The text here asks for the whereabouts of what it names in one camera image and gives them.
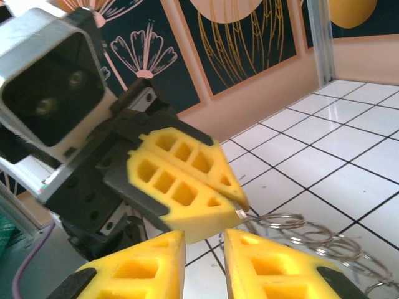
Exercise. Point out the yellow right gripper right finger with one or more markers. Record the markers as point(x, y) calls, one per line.
point(280, 274)

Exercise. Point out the aluminium frame post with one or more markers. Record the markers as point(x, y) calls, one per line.
point(322, 40)

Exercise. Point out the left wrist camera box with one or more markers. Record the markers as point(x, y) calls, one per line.
point(46, 78)

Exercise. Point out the metal disc with split rings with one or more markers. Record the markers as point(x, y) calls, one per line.
point(349, 249)

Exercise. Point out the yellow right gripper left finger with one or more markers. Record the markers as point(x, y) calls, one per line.
point(131, 274)

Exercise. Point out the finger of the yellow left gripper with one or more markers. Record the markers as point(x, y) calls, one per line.
point(202, 218)
point(218, 168)

